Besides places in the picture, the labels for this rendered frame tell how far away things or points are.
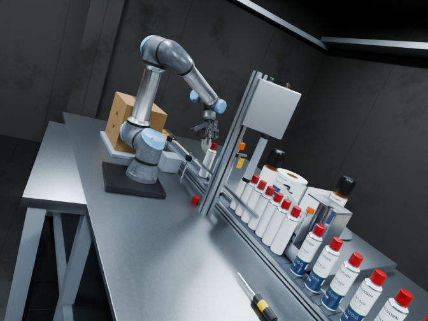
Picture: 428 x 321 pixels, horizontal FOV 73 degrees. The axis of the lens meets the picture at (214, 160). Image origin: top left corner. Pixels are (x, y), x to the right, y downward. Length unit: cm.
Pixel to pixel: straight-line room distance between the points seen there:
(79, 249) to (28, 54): 264
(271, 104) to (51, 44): 289
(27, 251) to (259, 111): 102
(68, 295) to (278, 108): 125
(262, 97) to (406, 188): 270
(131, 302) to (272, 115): 79
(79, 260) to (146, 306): 68
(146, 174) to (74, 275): 55
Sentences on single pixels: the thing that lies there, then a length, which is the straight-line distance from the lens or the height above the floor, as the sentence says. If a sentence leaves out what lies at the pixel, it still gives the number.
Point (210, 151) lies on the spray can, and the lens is 157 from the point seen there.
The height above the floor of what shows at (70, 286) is 33.
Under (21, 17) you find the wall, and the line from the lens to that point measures 369.
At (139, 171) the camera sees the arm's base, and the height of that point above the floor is 90.
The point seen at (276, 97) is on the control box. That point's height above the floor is 143.
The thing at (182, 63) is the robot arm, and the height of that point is 142.
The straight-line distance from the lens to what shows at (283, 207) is 117.
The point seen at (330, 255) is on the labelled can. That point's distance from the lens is 105.
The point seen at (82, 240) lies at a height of 59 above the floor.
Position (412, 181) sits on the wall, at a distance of 362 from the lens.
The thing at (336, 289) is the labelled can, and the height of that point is 96.
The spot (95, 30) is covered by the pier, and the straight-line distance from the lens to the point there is 349.
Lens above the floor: 143
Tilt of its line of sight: 16 degrees down
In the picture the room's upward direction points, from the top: 21 degrees clockwise
